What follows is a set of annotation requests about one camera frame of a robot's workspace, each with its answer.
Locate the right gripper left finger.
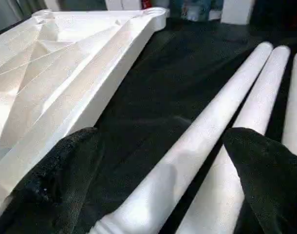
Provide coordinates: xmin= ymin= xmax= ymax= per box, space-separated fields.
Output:
xmin=0 ymin=126 xmax=108 ymax=234

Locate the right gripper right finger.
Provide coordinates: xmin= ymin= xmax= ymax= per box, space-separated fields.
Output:
xmin=223 ymin=126 xmax=297 ymax=234

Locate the white plastic table top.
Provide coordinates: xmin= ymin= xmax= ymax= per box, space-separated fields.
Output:
xmin=0 ymin=7 xmax=170 ymax=217

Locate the black plastic mat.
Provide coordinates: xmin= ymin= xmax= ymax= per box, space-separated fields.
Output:
xmin=0 ymin=17 xmax=297 ymax=234

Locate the grey-brown curtain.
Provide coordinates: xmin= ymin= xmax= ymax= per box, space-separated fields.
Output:
xmin=0 ymin=0 xmax=46 ymax=32

